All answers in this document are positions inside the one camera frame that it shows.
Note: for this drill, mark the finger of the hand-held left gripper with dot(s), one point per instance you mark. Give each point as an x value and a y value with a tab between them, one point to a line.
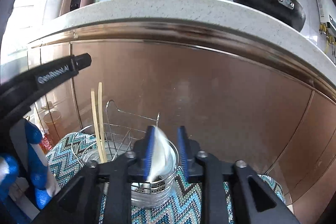
60	70

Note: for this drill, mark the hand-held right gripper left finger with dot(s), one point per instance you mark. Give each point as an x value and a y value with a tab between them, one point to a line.
148	153

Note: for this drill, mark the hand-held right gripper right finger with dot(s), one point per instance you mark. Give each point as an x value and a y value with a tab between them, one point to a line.
182	153

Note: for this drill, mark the pale soup spoon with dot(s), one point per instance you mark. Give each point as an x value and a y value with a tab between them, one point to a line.
164	153

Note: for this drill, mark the clear plastic jar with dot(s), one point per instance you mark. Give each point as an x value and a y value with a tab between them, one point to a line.
90	158

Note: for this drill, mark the person's left hand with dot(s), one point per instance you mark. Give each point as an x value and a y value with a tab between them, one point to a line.
36	161

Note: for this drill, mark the pink snack packet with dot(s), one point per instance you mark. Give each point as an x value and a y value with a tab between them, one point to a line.
46	142

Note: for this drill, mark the zigzag knit cloth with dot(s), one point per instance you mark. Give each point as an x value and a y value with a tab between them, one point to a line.
186	203

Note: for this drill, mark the wooden chopstick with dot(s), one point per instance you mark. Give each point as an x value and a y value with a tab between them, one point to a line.
101	113

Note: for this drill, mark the wooden chopsticks pair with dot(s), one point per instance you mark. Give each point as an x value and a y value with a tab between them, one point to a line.
96	121

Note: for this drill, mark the copper kitchen cabinet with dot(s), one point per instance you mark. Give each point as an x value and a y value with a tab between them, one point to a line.
210	95

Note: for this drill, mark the yellow gas pipe valves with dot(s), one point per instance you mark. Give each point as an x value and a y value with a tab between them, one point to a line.
326	37

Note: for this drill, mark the white water heater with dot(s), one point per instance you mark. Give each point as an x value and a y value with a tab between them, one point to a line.
324	8

